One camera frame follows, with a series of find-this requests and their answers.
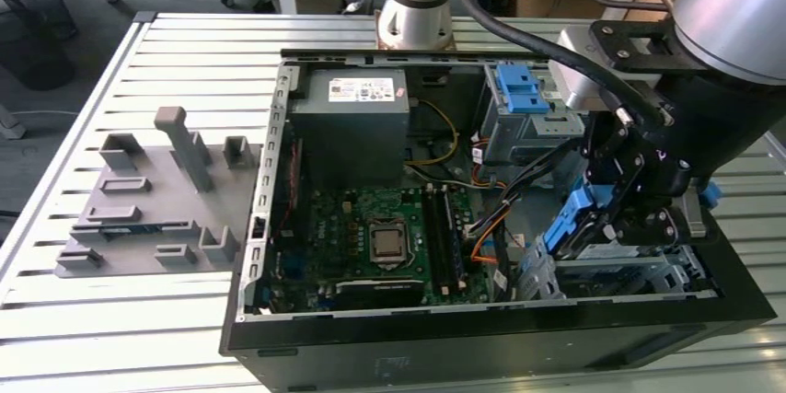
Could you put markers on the green motherboard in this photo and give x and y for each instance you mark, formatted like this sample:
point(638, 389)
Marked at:
point(333, 232)

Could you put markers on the silver CPU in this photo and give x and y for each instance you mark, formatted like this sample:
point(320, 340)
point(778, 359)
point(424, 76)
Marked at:
point(388, 242)

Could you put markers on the grey power supply unit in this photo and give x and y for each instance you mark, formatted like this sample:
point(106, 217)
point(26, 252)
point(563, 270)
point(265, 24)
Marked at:
point(349, 144)

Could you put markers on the grey parts rack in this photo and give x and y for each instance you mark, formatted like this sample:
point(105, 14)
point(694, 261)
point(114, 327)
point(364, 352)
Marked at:
point(158, 209)

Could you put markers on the grey optical drive cage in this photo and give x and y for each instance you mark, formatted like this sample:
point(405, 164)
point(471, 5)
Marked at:
point(540, 128)

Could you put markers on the grey metal disk bay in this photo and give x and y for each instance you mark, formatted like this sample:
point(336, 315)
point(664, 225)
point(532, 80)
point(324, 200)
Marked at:
point(613, 273)

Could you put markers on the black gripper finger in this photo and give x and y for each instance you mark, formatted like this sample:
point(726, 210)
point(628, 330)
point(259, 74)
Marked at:
point(651, 227)
point(613, 158)

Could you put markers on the black graphics card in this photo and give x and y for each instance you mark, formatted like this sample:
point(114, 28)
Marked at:
point(377, 294)

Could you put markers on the blue RAM stick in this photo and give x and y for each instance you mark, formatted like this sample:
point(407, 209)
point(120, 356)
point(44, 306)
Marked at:
point(132, 229)

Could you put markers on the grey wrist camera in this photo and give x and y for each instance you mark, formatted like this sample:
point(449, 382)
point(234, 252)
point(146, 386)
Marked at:
point(573, 71)

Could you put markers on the blue drive latch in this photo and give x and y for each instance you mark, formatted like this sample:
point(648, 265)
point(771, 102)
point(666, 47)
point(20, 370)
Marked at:
point(519, 89)

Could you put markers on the black PC case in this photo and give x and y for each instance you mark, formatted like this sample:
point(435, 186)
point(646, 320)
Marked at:
point(429, 347)

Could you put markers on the grey metal foot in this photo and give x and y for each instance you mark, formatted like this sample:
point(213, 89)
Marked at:
point(12, 128)

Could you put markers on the CPU socket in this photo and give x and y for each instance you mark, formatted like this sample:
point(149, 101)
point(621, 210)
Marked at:
point(387, 266)

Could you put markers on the hard disk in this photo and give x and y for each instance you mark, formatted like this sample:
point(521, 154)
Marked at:
point(567, 223)

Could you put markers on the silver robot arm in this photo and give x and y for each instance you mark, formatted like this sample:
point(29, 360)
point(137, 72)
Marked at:
point(736, 6)

